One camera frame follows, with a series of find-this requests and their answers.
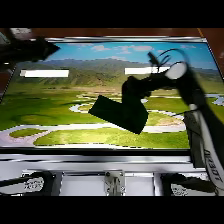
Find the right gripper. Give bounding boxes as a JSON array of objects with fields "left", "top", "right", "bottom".
[{"left": 121, "top": 75, "right": 151, "bottom": 104}]

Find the dark green garment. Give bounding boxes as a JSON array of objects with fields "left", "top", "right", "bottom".
[{"left": 87, "top": 94, "right": 150, "bottom": 136}]

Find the black cable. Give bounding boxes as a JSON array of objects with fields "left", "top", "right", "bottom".
[{"left": 155, "top": 47, "right": 190, "bottom": 68}]

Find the silver frame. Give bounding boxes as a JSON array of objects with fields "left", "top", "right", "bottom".
[{"left": 0, "top": 152, "right": 214, "bottom": 197}]

